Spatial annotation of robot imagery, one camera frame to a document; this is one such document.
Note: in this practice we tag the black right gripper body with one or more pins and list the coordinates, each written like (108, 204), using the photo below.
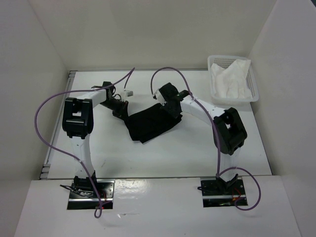
(175, 113)

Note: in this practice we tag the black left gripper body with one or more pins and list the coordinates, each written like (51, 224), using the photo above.
(117, 106)

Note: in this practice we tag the black skirt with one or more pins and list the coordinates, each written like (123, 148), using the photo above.
(150, 123)

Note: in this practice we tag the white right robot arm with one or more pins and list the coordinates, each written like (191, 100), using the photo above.
(229, 133)

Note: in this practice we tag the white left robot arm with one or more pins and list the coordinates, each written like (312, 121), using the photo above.
(78, 123)

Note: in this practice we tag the white skirt in basket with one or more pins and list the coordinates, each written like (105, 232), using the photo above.
(230, 83)

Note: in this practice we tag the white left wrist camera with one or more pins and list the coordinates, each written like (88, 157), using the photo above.
(125, 94)

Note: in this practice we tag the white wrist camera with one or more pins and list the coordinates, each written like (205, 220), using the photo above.
(125, 94)
(160, 96)

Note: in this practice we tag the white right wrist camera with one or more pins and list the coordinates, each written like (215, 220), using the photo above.
(160, 96)

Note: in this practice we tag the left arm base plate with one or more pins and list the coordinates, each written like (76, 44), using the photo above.
(85, 200)

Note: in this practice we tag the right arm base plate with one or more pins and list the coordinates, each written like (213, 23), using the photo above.
(213, 196)

